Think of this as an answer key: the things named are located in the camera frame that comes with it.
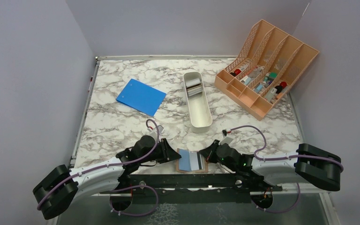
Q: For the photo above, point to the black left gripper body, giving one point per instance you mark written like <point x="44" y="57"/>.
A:
<point x="153" y="156"/>

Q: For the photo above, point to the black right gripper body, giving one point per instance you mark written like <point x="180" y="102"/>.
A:
<point x="217" y="159"/>

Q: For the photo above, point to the silver card with black stripe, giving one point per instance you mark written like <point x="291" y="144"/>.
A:
<point x="196" y="161"/>

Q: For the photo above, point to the tan leather card holder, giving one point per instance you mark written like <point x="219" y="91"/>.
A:
<point x="183" y="165"/>

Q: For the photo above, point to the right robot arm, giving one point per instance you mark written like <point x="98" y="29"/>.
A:
<point x="309" y="164"/>

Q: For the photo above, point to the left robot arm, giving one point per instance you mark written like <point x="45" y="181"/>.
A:
<point x="63" y="186"/>

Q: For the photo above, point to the white oblong plastic tray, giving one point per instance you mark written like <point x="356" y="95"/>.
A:
<point x="198" y="106"/>

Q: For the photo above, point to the blue folder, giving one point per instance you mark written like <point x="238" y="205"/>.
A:
<point x="141" y="97"/>

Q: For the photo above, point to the orange desk organizer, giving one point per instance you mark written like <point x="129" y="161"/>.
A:
<point x="266" y="49"/>

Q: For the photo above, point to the red cap bottle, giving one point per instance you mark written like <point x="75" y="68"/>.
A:
<point x="279" y="88"/>

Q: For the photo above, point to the green cap bottle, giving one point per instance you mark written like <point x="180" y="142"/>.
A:
<point x="270" y="76"/>

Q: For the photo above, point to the black mounting rail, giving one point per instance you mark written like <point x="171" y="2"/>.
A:
<point x="227" y="186"/>

